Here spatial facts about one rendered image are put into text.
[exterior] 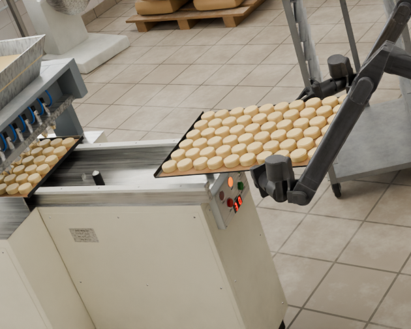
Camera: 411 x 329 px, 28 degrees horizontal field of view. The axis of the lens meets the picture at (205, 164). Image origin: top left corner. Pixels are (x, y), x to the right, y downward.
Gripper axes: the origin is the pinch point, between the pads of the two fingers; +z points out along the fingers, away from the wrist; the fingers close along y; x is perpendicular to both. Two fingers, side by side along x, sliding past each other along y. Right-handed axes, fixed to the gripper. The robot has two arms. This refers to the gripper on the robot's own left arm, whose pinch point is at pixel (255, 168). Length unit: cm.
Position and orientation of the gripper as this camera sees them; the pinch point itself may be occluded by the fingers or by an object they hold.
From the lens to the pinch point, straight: 245.3
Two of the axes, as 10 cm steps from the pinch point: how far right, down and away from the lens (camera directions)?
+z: -3.3, -3.5, 8.7
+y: 3.2, 8.3, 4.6
